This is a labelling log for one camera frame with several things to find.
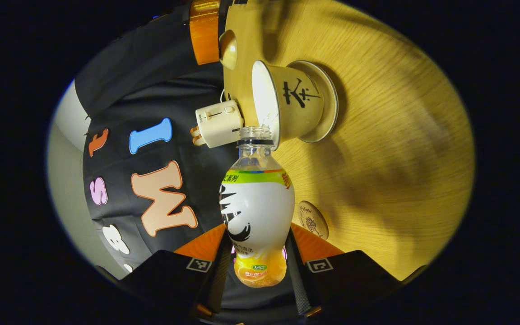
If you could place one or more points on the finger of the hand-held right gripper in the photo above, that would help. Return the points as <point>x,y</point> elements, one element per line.
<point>204,31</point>

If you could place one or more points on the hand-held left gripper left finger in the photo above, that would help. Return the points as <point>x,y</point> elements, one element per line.
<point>169,280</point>

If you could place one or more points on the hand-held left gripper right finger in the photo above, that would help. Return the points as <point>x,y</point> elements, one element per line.
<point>355,280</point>

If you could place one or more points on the beige teacup lid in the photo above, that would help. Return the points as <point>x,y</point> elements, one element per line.
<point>228,49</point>

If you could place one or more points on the round brown coaster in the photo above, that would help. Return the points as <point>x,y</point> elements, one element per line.
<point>313,220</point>

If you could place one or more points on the white orange water bottle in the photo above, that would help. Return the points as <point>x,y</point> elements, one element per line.
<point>257,212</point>

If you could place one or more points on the beige ceramic teacup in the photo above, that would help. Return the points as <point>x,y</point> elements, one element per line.
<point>296,104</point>

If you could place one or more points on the black backdrop cloth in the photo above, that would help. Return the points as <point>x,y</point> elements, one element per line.
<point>174,99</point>

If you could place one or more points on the cream toaster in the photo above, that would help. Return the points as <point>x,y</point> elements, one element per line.
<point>219,124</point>

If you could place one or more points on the toast slice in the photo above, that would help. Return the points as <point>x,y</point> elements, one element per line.
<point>198,141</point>
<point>194,131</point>

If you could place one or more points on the beige ceramic saucer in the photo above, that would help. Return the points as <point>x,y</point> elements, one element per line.
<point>330,104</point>

